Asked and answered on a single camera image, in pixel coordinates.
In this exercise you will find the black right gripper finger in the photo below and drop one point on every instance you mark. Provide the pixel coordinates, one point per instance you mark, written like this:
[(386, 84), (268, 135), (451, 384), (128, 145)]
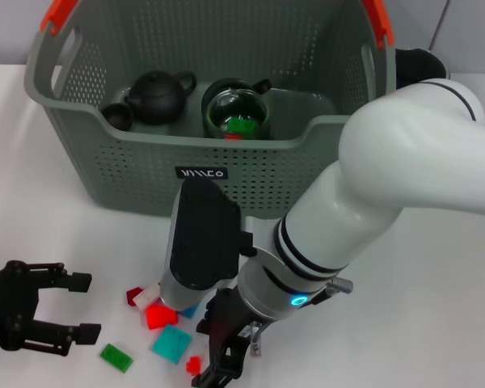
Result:
[(226, 368), (206, 323)]

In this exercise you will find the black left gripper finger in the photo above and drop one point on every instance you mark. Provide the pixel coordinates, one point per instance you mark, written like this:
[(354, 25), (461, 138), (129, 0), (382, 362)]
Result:
[(89, 334), (78, 281)]

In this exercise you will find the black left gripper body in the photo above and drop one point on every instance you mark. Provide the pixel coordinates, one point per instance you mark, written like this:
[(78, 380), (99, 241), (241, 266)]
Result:
[(8, 303)]

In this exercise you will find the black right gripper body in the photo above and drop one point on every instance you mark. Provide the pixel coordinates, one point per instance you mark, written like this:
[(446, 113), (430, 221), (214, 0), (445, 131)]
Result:
[(230, 319)]

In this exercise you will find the small red toy brick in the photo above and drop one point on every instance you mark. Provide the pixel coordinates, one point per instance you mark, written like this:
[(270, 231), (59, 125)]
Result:
[(232, 137), (193, 365)]

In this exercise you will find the green toy brick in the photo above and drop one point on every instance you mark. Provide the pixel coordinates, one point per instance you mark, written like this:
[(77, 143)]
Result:
[(240, 124)]

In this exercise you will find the grey perforated storage bin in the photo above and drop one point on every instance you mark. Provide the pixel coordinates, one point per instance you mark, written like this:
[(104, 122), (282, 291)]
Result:
[(105, 161)]

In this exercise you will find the small black ceramic teacup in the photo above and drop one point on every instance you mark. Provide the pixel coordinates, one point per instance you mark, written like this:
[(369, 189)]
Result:
[(117, 117)]

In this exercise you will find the blue toy plate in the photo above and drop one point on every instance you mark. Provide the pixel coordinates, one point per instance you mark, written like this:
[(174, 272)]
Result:
[(188, 312)]

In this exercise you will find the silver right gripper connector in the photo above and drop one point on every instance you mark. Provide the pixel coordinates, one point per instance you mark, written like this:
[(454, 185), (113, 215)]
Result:
[(256, 341)]

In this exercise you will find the green flat toy plate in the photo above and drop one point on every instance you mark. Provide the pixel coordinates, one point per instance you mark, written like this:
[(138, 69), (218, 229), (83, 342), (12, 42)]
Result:
[(116, 357)]

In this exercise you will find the cyan toy plate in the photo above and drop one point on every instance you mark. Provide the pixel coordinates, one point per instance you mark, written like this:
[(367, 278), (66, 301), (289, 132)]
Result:
[(171, 343)]

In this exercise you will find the large red toy brick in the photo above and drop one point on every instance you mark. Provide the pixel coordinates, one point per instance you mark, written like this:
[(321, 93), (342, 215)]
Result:
[(159, 318)]

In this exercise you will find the dark red toy brick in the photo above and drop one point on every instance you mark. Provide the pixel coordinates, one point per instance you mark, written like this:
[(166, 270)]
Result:
[(131, 297)]

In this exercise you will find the short white toy brick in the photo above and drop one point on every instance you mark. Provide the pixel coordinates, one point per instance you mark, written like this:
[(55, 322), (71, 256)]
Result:
[(147, 296)]

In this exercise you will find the black ceramic teapot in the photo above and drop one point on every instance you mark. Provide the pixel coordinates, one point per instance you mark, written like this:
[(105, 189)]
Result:
[(157, 97)]

